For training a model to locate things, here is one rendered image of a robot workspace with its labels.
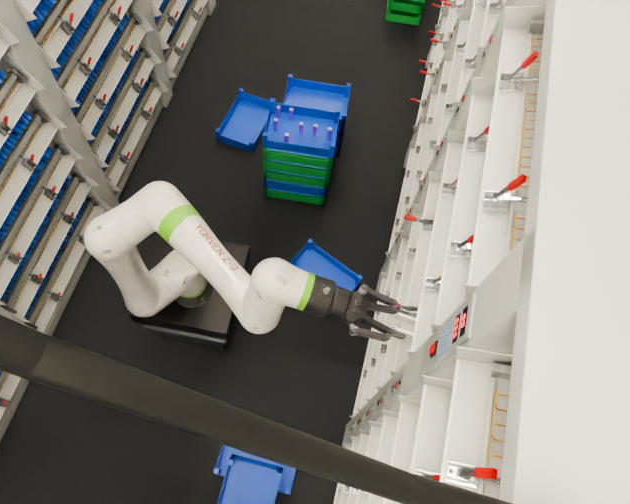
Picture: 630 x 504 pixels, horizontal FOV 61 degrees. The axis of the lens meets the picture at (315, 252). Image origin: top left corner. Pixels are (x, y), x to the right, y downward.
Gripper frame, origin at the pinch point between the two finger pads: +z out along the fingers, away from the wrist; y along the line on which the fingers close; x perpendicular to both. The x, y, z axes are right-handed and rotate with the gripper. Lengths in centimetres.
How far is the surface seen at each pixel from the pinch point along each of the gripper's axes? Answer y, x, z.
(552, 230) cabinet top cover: -11, -72, -13
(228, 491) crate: -46, 102, -18
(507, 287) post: -16, -65, -14
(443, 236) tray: 20.7, -11.5, 0.4
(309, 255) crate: 58, 106, -13
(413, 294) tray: 12.4, 7.9, 3.0
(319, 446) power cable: -41, -80, -36
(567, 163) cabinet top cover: -1, -73, -12
